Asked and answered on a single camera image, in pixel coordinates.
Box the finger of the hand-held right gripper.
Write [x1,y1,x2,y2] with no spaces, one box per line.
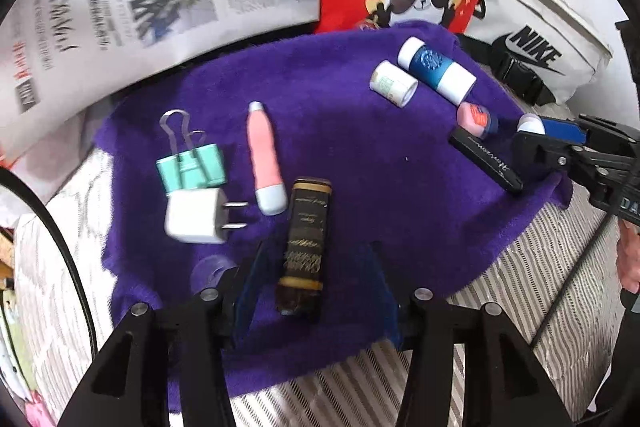
[542,116,631,148]
[515,133,589,178]

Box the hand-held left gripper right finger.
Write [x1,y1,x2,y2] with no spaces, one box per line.
[367,242,573,427]

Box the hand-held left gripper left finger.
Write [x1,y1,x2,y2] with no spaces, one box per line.
[57,252,266,427]

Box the small white roller bottle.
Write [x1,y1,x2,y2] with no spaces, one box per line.
[516,113,546,136]

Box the clear plastic cap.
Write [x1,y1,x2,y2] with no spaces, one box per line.
[190,254,238,295]

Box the small pink balm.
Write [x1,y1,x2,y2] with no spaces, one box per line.
[456,102,499,140]

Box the black and gold tube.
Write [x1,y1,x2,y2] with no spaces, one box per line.
[276,177,333,323]

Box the white charger plug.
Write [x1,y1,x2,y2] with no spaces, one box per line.
[164,187,249,245]

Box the pink and white tube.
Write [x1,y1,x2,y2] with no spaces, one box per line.
[247,101,288,215]

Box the small white jar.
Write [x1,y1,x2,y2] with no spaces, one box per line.
[369,60,419,108]

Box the person's right forearm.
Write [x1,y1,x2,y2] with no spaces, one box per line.
[595,372,640,427]

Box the person's right hand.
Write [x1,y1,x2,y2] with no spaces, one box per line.
[617,219,640,293]

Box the white waist bag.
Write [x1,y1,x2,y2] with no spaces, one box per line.
[462,0,613,108]

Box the purple towel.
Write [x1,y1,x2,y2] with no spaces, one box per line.
[95,21,573,418]

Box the blue and white bottle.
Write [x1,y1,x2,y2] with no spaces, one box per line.
[397,37,477,105]

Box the teal binder clip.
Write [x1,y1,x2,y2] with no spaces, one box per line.
[156,109,226,196]

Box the newspaper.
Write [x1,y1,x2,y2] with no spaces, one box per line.
[0,0,323,162]

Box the black rubber cable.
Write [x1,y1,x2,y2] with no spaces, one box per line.
[0,167,98,358]

